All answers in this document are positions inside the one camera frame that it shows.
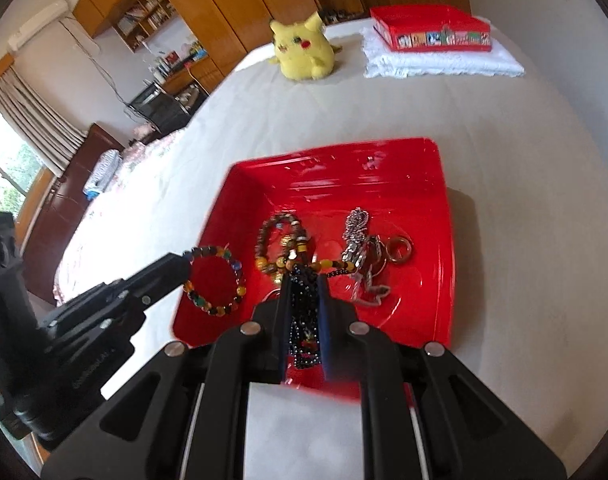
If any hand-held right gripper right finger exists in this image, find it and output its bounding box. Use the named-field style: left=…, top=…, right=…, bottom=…
left=317, top=277, right=567, bottom=480

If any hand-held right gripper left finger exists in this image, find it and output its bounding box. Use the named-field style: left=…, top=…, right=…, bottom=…
left=41, top=274, right=293, bottom=480

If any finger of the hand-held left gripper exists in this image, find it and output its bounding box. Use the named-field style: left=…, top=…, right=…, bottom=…
left=104, top=253, right=193, bottom=312

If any black bead necklace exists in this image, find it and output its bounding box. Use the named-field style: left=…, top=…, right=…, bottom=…
left=256, top=254, right=357, bottom=370

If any multicoloured bead bracelet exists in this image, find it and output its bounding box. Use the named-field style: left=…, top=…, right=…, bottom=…
left=183, top=245, right=247, bottom=317

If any brown bead bracelet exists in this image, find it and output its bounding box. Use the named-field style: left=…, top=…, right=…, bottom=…
left=255, top=212, right=311, bottom=263

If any brown wooden ring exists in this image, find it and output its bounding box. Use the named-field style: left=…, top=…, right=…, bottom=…
left=385, top=236, right=415, bottom=264

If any red tin box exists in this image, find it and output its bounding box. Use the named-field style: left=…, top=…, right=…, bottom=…
left=171, top=136, right=457, bottom=403

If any silver bangle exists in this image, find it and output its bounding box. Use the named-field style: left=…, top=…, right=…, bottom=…
left=351, top=234, right=386, bottom=303

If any pink floral bedspread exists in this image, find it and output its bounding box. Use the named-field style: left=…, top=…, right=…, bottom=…
left=54, top=127, right=187, bottom=306

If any dark wooden headboard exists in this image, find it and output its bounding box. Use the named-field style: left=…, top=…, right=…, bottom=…
left=21, top=121, right=128, bottom=307

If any blue white cloth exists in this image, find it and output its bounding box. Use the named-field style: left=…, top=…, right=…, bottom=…
left=82, top=149, right=123, bottom=196

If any black chair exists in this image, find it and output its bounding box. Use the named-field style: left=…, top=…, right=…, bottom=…
left=126, top=80, right=191, bottom=134

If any window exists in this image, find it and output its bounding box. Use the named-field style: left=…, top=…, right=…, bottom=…
left=0, top=105, right=50, bottom=217

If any beige curtain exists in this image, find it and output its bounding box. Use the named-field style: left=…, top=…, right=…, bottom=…
left=0, top=67, right=88, bottom=177

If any wooden desk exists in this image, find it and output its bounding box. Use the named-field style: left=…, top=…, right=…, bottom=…
left=159, top=55, right=221, bottom=97

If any white bed sheet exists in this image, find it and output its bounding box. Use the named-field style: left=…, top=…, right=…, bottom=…
left=56, top=17, right=608, bottom=480

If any yellow plush toy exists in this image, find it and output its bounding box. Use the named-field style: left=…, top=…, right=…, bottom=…
left=269, top=10, right=343, bottom=82

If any wooden wardrobe with bookshelf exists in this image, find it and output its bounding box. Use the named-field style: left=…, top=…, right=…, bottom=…
left=74, top=0, right=367, bottom=92

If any white folded towel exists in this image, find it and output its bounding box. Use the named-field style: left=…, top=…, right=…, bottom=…
left=361, top=27, right=526, bottom=80

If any white air conditioner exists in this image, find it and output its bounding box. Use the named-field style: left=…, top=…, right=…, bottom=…
left=6, top=1, right=70, bottom=52

